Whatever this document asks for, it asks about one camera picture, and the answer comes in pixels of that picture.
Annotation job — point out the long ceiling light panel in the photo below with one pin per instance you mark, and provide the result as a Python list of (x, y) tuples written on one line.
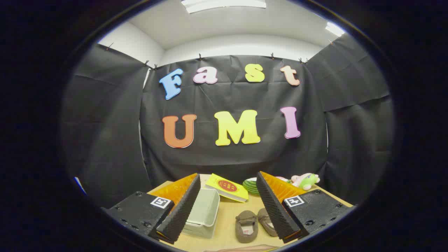
[(224, 4)]

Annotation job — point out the black backdrop cloth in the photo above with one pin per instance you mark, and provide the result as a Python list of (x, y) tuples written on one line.
[(227, 94)]

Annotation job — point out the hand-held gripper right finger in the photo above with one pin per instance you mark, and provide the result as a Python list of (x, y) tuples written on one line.
[(276, 210)]

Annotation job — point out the watermelon slice plush toy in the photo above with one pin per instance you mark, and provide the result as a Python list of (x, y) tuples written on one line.
[(250, 186)]

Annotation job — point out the yellow book with red circle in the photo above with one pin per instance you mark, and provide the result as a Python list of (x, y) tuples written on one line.
[(227, 187)]

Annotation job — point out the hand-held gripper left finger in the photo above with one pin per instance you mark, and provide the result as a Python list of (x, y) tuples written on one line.
[(182, 210)]

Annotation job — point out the brown suede shoe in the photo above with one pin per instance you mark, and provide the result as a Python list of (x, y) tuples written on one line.
[(266, 218), (246, 220)]

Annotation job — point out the beige fabric storage box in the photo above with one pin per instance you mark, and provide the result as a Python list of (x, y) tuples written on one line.
[(204, 210)]

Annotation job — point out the small ceiling light panel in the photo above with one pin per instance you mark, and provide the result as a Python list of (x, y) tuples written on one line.
[(334, 29)]

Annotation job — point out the pink and green plush toy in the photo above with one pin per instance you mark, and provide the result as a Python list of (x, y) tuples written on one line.
[(306, 181)]

